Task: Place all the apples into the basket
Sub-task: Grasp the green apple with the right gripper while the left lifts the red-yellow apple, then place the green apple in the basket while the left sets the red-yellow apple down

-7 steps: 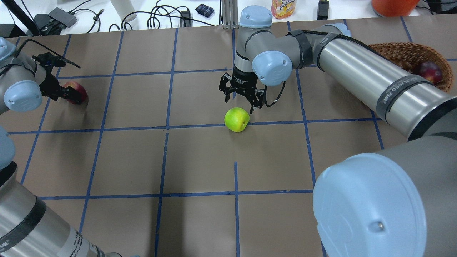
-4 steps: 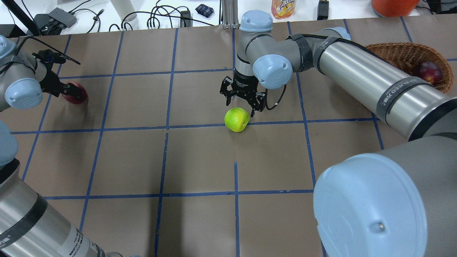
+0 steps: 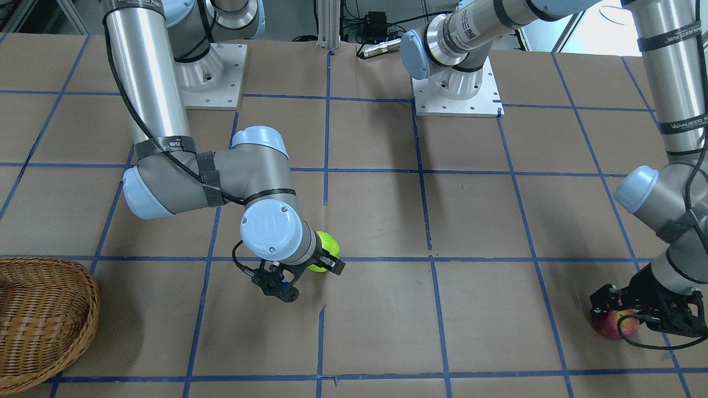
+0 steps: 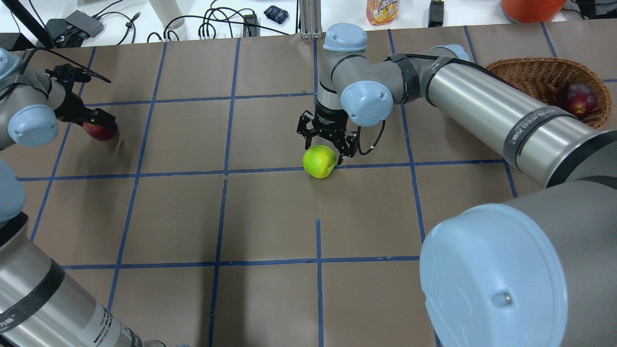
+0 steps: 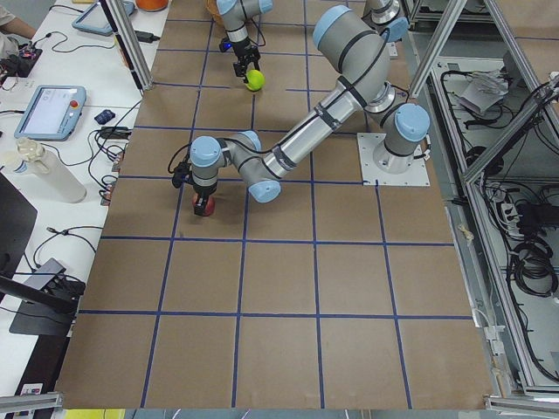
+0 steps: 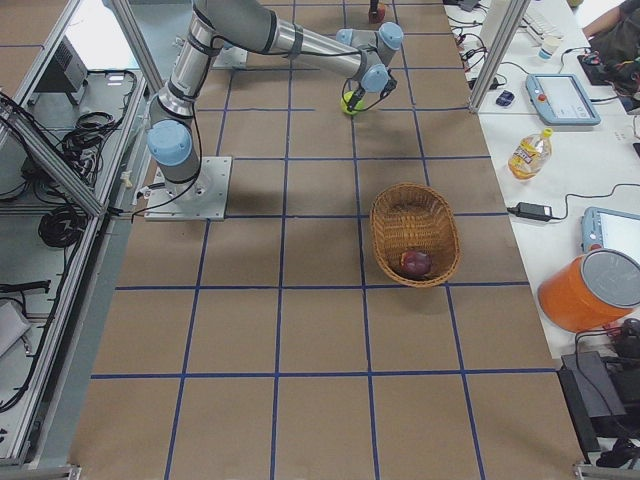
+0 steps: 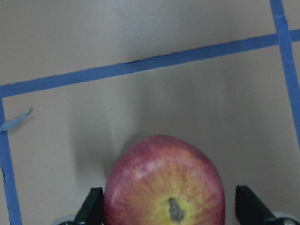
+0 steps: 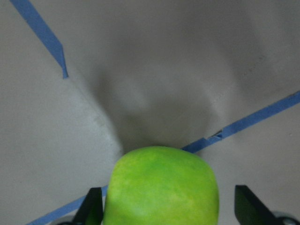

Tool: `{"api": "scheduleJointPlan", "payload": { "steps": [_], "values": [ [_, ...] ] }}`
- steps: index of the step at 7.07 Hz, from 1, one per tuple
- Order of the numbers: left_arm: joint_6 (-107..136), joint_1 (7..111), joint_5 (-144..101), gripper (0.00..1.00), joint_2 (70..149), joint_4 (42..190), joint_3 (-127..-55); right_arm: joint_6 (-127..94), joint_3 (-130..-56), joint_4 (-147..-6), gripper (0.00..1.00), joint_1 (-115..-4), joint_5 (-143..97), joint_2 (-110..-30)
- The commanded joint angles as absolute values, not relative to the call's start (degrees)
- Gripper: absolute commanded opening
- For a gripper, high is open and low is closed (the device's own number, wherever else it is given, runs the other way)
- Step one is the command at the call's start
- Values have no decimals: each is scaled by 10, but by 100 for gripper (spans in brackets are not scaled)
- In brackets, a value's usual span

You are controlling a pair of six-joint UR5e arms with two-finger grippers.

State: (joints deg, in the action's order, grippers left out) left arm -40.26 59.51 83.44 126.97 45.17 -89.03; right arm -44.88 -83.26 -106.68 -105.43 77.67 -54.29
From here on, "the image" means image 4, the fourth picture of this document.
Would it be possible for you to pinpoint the dark red apple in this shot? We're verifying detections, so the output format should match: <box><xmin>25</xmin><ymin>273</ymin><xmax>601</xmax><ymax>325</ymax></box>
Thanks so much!
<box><xmin>557</xmin><ymin>82</ymin><xmax>598</xmax><ymax>120</ymax></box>

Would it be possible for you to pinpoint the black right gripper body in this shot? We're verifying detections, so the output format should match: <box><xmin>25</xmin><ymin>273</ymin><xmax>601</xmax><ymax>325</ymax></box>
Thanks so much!
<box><xmin>296</xmin><ymin>108</ymin><xmax>358</xmax><ymax>145</ymax></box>

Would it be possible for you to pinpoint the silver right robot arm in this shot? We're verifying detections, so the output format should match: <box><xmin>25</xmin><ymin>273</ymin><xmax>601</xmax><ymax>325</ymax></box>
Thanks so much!
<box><xmin>297</xmin><ymin>23</ymin><xmax>617</xmax><ymax>347</ymax></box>

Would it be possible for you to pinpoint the brown wicker basket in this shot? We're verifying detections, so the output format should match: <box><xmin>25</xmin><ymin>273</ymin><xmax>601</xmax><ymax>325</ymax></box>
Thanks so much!
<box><xmin>486</xmin><ymin>57</ymin><xmax>613</xmax><ymax>129</ymax></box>

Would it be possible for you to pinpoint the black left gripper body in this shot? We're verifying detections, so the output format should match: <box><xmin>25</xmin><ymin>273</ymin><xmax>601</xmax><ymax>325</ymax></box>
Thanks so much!
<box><xmin>45</xmin><ymin>64</ymin><xmax>119</xmax><ymax>131</ymax></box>

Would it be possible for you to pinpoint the yellow juice bottle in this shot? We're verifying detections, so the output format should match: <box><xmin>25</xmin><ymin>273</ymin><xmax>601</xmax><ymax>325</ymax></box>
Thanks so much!
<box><xmin>366</xmin><ymin>0</ymin><xmax>401</xmax><ymax>26</ymax></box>

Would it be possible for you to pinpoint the green apple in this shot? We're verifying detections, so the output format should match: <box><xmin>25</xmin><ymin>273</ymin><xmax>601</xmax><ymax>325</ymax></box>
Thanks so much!
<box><xmin>302</xmin><ymin>145</ymin><xmax>338</xmax><ymax>179</ymax></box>

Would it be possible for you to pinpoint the aluminium frame post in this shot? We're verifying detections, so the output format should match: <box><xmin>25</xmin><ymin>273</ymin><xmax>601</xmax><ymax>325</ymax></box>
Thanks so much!
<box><xmin>297</xmin><ymin>0</ymin><xmax>323</xmax><ymax>39</ymax></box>

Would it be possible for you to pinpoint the red yellow apple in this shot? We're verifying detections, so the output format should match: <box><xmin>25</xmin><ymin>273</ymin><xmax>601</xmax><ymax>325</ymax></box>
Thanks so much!
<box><xmin>82</xmin><ymin>121</ymin><xmax>118</xmax><ymax>141</ymax></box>

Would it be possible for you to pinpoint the black power adapter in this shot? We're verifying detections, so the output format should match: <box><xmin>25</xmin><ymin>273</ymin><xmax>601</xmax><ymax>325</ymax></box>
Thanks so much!
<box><xmin>427</xmin><ymin>0</ymin><xmax>444</xmax><ymax>28</ymax></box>

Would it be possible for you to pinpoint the orange bucket with lid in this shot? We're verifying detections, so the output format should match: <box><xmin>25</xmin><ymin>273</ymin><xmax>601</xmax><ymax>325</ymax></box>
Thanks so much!
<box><xmin>501</xmin><ymin>0</ymin><xmax>566</xmax><ymax>23</ymax></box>

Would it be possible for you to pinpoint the white paper cup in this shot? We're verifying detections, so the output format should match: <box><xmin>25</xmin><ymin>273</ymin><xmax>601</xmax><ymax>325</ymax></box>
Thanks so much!
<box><xmin>148</xmin><ymin>0</ymin><xmax>185</xmax><ymax>29</ymax></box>

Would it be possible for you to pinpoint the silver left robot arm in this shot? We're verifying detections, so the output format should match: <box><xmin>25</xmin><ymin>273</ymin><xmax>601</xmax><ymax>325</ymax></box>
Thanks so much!
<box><xmin>0</xmin><ymin>48</ymin><xmax>163</xmax><ymax>347</ymax></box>

